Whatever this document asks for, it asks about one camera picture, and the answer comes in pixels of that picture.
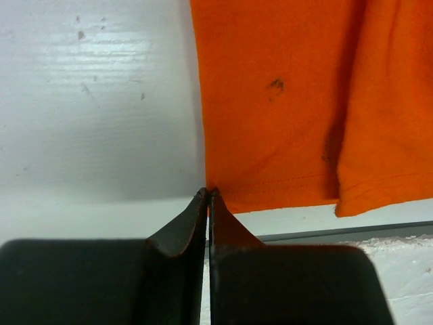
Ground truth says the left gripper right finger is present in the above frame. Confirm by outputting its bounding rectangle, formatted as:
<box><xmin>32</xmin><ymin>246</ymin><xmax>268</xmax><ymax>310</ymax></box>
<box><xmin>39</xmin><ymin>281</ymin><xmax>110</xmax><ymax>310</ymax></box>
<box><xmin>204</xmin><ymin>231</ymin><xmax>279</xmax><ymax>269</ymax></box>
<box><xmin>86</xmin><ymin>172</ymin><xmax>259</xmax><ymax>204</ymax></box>
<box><xmin>209</xmin><ymin>190</ymin><xmax>394</xmax><ymax>324</ymax></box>

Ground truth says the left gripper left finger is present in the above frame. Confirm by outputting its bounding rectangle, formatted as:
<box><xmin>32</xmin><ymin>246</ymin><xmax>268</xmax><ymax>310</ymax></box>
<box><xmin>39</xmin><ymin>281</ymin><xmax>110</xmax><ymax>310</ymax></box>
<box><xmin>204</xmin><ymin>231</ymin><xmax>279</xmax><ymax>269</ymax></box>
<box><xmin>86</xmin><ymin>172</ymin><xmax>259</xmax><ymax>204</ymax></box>
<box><xmin>1</xmin><ymin>189</ymin><xmax>207</xmax><ymax>324</ymax></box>

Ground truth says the orange t shirt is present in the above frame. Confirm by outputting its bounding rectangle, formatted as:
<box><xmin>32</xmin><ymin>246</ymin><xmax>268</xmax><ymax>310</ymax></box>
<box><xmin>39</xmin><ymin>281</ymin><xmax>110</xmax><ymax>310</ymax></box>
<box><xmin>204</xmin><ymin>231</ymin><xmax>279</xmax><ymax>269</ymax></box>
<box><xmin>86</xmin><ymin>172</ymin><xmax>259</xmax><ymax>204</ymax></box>
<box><xmin>190</xmin><ymin>1</ymin><xmax>432</xmax><ymax>217</ymax></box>

